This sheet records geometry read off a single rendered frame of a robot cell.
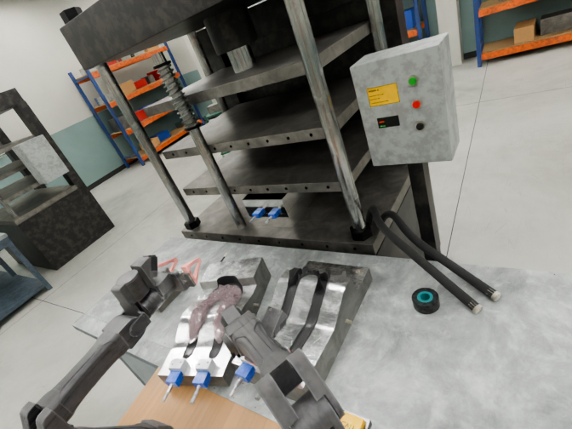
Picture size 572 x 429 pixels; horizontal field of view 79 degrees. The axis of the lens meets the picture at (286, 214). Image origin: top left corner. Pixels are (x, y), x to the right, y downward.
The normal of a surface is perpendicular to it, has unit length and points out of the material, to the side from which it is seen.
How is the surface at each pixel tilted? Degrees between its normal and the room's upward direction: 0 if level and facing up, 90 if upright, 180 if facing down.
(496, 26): 90
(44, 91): 90
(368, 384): 0
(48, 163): 90
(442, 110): 90
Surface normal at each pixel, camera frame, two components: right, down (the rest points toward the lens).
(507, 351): -0.33, -0.81
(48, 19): 0.82, -0.01
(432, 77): -0.49, 0.58
